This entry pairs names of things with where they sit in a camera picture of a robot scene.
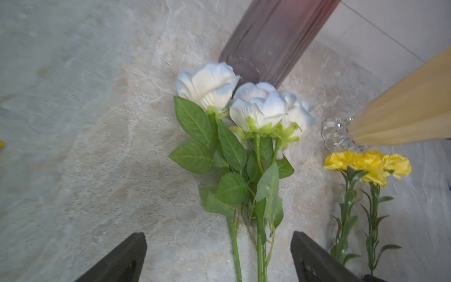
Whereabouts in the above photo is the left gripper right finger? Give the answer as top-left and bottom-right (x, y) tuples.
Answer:
(290, 231), (361, 282)

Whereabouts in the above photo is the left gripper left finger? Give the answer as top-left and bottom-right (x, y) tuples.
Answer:
(76, 232), (147, 282)

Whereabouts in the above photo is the white rose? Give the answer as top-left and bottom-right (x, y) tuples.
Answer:
(214, 82), (288, 282)
(169, 62), (249, 282)
(264, 92), (317, 265)

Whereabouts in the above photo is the purple glass vase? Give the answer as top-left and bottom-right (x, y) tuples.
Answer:
(218, 0), (340, 88)

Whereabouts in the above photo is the yellow carnation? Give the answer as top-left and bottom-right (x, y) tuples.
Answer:
(359, 150), (412, 274)
(325, 151), (368, 266)

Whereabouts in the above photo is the yellow ruffled vase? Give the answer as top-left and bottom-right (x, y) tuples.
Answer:
(321, 49), (451, 153)

